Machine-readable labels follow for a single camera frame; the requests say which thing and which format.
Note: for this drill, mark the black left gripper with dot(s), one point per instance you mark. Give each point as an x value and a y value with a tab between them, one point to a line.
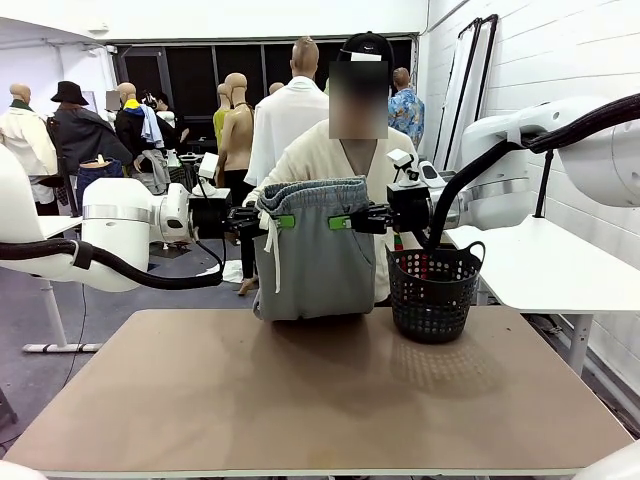
210	220

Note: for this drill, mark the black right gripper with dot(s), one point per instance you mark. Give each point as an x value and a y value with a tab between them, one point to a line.
410	210

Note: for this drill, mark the grey training pants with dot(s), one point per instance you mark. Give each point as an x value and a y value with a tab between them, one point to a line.
320	270

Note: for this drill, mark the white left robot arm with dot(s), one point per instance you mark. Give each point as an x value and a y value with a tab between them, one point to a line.
115	215

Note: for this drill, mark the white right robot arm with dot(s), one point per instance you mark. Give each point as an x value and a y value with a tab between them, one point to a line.
500	165

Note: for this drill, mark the person in cream jacket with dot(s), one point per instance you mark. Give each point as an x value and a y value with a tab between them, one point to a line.
320	160

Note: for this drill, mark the bare tan mannequin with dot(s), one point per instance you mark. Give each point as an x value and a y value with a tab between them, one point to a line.
239	135

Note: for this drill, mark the mannequin in white cape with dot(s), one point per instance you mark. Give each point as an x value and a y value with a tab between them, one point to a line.
295	120

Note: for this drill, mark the mannequin in yellow-green top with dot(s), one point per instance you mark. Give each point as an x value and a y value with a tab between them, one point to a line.
220	122

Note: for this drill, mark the mannequin in blue floral shirt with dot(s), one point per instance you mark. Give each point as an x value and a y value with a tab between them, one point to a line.
406	112

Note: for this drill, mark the dark grey perforated basket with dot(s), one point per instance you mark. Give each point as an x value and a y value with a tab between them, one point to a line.
430	315

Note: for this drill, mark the person with headphones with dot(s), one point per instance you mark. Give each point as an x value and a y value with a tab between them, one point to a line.
162	107

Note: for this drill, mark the black framed white panel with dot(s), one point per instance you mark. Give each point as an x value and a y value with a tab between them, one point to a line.
482	75
457	90

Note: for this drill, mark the black baseball cap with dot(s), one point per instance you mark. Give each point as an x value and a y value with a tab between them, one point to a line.
367	42

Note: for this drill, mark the mannequin in black yellow jacket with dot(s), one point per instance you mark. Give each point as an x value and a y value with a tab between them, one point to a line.
131	125

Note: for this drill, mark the half mannequin in blue jeans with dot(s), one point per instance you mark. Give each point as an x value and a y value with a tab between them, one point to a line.
100	180

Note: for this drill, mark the white side table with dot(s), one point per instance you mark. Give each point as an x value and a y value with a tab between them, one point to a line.
540	270

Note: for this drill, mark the black tripod pole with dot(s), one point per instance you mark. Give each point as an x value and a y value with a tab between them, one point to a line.
545	185

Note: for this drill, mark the mannequin in black coat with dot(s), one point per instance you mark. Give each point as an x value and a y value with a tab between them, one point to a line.
85	140

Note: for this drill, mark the black brimmed hat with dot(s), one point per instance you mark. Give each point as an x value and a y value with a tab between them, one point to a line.
69	92

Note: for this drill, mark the mannequin in cream coat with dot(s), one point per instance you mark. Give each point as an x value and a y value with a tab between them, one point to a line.
20	135

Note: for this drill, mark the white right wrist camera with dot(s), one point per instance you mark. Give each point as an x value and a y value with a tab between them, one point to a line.
400	156

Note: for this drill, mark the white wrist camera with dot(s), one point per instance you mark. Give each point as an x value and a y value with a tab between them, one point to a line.
208	165
400	156

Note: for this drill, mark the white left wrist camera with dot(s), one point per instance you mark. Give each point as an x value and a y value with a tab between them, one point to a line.
208	165

